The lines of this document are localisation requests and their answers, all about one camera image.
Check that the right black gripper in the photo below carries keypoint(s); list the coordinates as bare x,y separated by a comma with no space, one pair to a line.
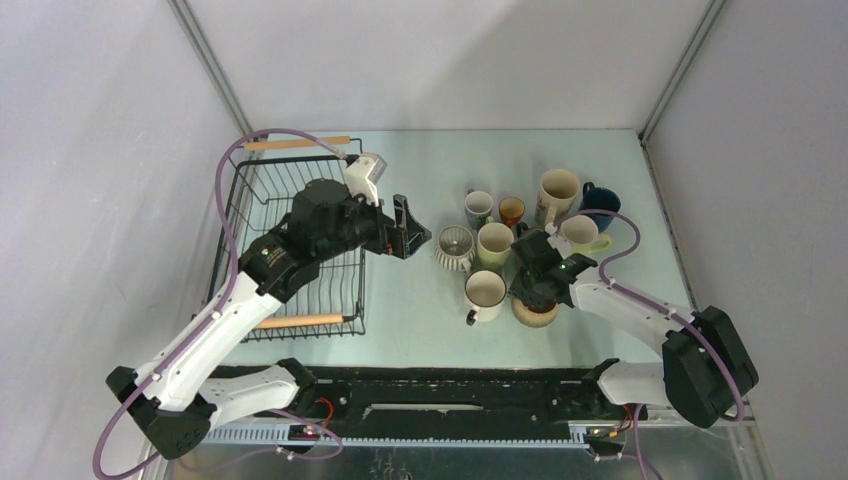
517,289

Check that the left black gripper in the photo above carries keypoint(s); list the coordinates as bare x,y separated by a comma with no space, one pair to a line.
401,240

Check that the peach teapot-shaped cup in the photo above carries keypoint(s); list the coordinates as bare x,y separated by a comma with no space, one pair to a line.
534,318

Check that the white ribbed mug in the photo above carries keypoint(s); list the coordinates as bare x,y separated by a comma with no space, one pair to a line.
455,249

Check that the light green cup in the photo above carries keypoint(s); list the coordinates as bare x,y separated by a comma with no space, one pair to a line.
494,241

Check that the yellow-green cup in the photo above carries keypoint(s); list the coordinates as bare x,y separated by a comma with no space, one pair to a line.
583,236

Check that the grey-blue small cup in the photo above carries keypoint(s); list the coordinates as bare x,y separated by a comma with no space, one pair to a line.
478,206

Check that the small orange cup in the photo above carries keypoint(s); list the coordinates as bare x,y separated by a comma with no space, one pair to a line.
511,210

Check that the seashell coral print mug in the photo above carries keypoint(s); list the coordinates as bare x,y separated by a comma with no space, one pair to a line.
558,190

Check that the dark blue mug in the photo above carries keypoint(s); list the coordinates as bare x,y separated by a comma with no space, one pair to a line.
599,198

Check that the mauve cup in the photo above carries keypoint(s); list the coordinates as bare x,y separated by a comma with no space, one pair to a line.
523,231

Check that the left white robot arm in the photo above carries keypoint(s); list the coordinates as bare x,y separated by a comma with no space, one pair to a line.
174,400

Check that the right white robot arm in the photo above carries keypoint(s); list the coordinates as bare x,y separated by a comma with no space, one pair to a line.
704,367

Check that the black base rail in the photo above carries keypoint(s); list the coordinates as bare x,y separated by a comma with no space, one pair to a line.
456,405

